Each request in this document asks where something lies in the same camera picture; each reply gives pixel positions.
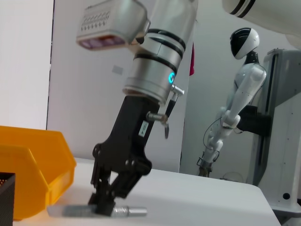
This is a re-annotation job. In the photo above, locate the grey robot stand column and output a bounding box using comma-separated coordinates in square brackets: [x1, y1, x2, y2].
[237, 48, 301, 218]

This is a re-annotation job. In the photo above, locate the black mesh pen holder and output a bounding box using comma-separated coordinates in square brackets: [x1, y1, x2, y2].
[0, 172, 16, 226]

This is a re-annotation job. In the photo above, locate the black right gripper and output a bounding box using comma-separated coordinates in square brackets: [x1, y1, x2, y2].
[88, 95, 163, 217]

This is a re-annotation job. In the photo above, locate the silver glitter pen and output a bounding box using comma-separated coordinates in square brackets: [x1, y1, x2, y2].
[47, 204, 148, 218]

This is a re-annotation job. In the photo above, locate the yellow plastic bin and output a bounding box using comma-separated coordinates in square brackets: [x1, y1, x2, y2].
[0, 125, 77, 221]

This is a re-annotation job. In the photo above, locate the white black humanoid robot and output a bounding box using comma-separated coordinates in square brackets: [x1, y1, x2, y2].
[197, 27, 268, 177]

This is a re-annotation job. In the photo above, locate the right gripper cable with plug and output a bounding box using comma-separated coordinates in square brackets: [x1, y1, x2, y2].
[145, 83, 185, 139]

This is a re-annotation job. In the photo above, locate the red cloth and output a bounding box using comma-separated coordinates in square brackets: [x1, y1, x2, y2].
[189, 42, 196, 76]

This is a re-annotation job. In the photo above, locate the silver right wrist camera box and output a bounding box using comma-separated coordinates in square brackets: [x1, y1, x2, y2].
[75, 0, 151, 50]

